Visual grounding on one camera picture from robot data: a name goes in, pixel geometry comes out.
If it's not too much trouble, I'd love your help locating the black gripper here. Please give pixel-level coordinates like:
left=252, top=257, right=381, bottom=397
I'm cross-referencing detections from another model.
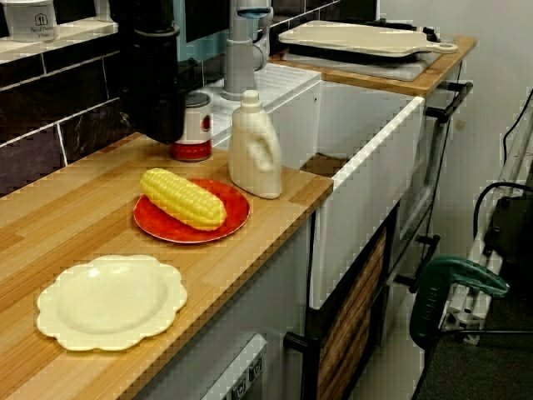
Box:
left=132, top=24, right=187, bottom=145

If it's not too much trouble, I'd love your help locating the tomato soup can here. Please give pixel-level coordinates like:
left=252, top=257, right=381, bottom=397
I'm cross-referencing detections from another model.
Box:
left=169, top=91, right=213, bottom=163

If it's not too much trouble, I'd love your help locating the yellow toy corn cob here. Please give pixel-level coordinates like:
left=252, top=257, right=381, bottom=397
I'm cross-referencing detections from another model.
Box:
left=139, top=167, right=228, bottom=232

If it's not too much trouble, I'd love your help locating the white detergent bottle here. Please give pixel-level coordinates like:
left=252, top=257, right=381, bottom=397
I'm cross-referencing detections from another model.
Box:
left=227, top=89, right=283, bottom=200

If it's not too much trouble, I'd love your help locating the teal plastic bin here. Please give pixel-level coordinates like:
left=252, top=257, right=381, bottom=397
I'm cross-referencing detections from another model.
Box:
left=177, top=0, right=234, bottom=63

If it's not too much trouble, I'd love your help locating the grey toy faucet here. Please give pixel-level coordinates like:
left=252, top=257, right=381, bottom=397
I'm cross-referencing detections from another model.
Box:
left=220, top=0, right=276, bottom=102

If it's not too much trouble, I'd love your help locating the black rectangular panel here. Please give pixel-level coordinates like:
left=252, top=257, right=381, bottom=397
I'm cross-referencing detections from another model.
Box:
left=185, top=0, right=232, bottom=43

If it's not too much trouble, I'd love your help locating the red round plate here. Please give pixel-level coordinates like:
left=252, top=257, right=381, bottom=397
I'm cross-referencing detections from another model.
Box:
left=132, top=178, right=251, bottom=245

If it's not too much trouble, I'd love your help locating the white canister with print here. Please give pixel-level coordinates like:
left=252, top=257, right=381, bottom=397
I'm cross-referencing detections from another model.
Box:
left=3, top=0, right=59, bottom=43

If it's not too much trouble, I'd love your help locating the cream scalloped plate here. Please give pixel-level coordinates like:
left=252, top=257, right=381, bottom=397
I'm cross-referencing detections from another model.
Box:
left=36, top=254, right=188, bottom=352

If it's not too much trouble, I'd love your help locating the cream cutting board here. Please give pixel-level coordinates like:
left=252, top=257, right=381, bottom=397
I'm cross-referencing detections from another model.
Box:
left=277, top=19, right=459, bottom=58

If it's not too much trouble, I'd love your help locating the white toy sink basin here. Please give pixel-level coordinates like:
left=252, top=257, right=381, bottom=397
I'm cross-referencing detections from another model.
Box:
left=191, top=62, right=426, bottom=312

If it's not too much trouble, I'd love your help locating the grey toy dishwasher panel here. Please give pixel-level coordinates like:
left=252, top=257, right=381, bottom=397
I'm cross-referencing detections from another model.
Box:
left=199, top=332, right=270, bottom=400

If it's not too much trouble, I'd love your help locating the wooden slat crate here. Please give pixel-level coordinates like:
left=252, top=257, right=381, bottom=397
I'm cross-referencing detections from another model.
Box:
left=318, top=231, right=388, bottom=400

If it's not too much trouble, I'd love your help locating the green power tool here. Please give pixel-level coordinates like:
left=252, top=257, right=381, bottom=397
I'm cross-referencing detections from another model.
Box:
left=409, top=254, right=511, bottom=343

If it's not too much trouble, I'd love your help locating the black equipment box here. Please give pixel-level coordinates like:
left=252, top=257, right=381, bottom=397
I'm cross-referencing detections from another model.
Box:
left=491, top=195, right=533, bottom=288

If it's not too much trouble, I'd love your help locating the black cabinet handle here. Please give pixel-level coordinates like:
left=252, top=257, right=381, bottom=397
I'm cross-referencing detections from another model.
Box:
left=410, top=235, right=441, bottom=293
left=283, top=331, right=321, bottom=400
left=424, top=81, right=475, bottom=124

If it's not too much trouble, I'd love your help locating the thin black cable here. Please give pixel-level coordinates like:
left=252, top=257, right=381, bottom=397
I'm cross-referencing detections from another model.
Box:
left=501, top=89, right=533, bottom=163

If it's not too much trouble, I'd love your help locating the aluminium frame rail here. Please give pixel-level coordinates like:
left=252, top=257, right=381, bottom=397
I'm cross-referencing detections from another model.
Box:
left=441, top=89, right=533, bottom=345

